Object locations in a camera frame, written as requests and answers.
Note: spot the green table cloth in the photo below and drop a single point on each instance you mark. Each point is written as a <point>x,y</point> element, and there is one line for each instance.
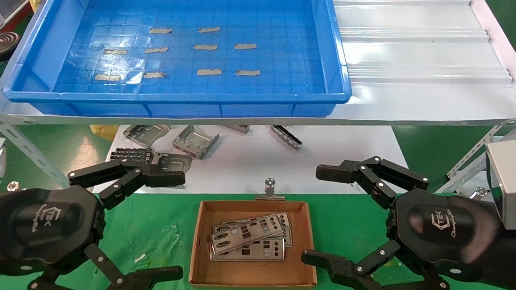
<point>158,228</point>

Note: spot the white corrugated metal shelf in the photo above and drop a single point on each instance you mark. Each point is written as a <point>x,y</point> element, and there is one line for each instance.
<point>418,60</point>

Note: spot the grey sheet metal bracket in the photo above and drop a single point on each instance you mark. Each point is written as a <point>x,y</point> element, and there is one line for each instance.
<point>174,161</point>
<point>147,136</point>
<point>195,142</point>

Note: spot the yellow plastic bag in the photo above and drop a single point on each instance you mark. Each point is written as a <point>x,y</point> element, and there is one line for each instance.
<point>104,131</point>

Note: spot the grey tape strip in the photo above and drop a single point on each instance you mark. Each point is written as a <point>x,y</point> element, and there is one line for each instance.
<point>160,30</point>
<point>247,72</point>

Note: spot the dark toothed metal strip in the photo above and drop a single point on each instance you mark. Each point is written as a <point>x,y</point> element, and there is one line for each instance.
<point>286,136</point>

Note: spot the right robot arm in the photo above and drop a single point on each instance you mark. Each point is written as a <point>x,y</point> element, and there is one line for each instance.
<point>514,261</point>

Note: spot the small grey metal piece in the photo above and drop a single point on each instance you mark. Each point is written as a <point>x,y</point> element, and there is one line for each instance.
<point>239,128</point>

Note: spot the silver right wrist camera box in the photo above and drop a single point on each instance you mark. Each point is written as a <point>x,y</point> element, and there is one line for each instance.
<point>513,182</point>

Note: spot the silver computer backplate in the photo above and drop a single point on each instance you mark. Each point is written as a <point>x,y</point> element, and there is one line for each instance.
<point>288,238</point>
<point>247,240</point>
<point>221,227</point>
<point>275,255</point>

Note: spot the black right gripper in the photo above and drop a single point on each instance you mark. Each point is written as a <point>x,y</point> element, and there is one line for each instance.
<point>441,231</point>

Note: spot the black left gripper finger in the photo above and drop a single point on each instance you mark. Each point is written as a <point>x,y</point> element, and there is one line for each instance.
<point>160,178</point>

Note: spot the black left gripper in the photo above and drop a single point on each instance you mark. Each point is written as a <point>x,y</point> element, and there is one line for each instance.
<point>41,227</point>

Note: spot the brown cardboard box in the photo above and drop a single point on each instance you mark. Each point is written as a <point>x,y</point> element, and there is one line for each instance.
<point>252,275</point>

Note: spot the blue plastic tray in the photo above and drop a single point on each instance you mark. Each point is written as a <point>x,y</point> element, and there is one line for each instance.
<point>288,55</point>

